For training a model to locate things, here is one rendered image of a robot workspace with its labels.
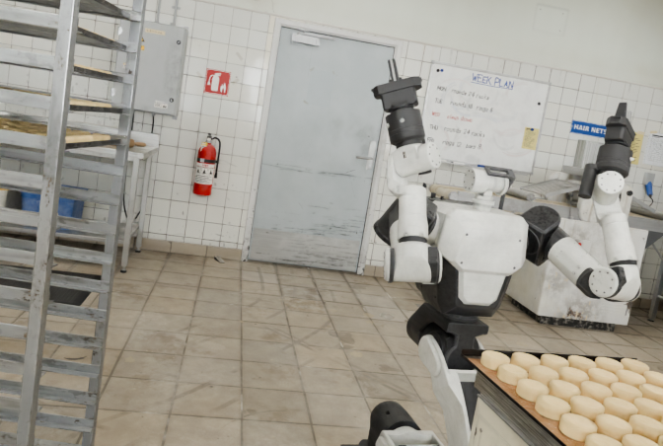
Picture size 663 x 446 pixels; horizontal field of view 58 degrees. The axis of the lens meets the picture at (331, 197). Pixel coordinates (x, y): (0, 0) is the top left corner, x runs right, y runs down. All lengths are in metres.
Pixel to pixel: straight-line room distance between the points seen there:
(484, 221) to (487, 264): 0.12
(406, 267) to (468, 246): 0.31
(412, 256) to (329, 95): 3.89
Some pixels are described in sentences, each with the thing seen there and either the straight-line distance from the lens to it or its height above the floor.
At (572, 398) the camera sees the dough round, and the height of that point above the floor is 0.92.
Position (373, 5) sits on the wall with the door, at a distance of 5.28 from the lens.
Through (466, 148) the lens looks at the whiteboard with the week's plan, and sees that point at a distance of 5.46.
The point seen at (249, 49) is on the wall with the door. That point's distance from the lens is 5.10.
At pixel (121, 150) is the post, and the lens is 1.87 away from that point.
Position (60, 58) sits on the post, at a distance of 1.44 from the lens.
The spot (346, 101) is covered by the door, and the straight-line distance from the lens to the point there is 5.19.
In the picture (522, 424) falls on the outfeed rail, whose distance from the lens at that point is 1.08.
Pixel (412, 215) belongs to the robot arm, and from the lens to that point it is 1.38.
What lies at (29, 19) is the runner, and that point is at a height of 1.41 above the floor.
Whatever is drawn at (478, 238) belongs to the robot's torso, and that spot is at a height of 1.05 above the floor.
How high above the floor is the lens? 1.28
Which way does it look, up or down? 7 degrees down
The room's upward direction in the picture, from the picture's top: 9 degrees clockwise
